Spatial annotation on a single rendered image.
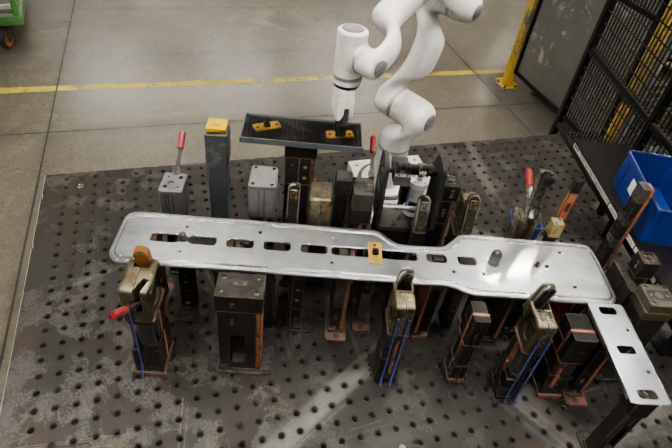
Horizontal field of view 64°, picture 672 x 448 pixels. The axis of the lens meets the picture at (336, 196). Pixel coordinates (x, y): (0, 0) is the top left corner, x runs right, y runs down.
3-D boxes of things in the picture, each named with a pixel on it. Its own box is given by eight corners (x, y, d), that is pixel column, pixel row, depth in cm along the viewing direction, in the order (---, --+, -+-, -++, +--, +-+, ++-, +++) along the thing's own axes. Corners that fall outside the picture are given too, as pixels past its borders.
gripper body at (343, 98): (331, 70, 154) (327, 104, 162) (336, 88, 147) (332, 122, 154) (356, 71, 156) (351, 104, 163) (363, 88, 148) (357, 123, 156)
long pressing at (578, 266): (101, 269, 136) (100, 265, 135) (128, 210, 153) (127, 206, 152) (620, 307, 145) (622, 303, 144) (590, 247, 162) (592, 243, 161)
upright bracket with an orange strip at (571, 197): (518, 293, 183) (575, 181, 151) (517, 290, 184) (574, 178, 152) (526, 294, 184) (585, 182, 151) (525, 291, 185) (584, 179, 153)
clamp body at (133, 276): (129, 382, 145) (106, 297, 121) (144, 335, 156) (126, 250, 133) (169, 384, 145) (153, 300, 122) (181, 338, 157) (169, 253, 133)
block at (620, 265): (586, 352, 168) (630, 291, 148) (573, 321, 177) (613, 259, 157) (595, 353, 168) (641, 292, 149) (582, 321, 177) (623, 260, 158)
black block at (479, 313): (443, 389, 153) (470, 328, 134) (437, 356, 161) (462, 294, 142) (470, 390, 154) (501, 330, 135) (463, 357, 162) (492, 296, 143)
